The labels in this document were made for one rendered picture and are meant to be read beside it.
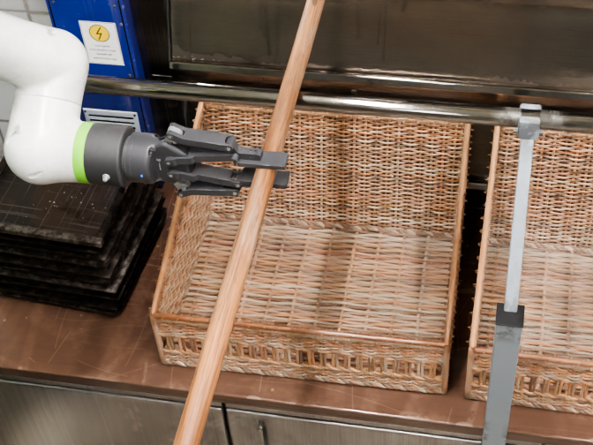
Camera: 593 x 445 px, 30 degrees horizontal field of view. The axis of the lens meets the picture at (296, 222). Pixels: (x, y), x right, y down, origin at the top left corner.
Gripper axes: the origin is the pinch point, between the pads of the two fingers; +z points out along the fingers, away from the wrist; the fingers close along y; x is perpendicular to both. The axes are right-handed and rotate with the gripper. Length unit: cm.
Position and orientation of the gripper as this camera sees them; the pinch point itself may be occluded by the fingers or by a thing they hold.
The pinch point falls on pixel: (265, 169)
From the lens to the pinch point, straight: 161.5
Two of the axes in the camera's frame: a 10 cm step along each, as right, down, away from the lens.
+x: -1.9, 7.3, -6.6
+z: 9.8, 1.0, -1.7
